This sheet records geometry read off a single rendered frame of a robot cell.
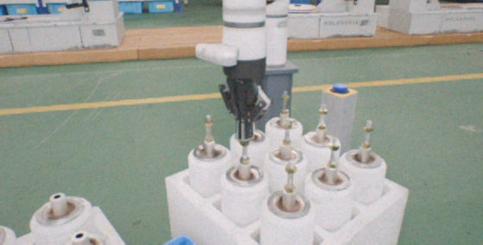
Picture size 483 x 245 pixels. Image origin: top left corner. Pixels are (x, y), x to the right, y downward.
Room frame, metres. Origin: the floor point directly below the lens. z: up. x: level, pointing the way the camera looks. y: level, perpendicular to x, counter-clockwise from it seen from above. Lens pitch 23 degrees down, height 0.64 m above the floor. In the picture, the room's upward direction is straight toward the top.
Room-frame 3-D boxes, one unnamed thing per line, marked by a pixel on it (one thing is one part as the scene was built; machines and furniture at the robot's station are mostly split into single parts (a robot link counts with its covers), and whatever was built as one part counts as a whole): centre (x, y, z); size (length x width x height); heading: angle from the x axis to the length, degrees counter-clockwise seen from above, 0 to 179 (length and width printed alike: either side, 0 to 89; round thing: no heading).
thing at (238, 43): (0.57, 0.01, 0.52); 0.11 x 0.09 x 0.06; 130
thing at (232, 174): (0.58, 0.00, 0.25); 0.08 x 0.08 x 0.01
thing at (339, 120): (0.91, -0.27, 0.16); 0.07 x 0.07 x 0.31; 40
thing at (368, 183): (0.65, -0.26, 0.16); 0.10 x 0.10 x 0.18
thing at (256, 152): (0.75, -0.02, 0.16); 0.10 x 0.10 x 0.18
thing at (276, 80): (1.23, -0.11, 0.15); 0.15 x 0.15 x 0.30; 12
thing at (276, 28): (1.23, -0.11, 0.39); 0.09 x 0.09 x 0.17; 12
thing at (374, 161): (0.65, -0.26, 0.25); 0.08 x 0.08 x 0.01
